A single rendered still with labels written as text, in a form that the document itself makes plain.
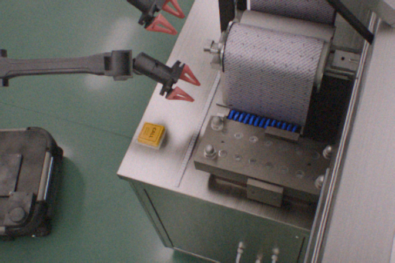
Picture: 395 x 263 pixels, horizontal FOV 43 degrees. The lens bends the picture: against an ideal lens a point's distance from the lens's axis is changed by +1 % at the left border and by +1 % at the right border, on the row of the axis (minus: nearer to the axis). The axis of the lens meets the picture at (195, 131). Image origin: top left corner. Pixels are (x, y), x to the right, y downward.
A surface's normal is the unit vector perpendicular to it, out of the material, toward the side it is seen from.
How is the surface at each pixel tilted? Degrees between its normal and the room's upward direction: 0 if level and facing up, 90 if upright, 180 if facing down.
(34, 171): 0
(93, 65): 33
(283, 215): 0
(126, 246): 0
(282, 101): 90
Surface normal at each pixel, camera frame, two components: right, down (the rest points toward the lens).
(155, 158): -0.10, -0.48
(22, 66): -0.07, 0.07
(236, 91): -0.33, 0.84
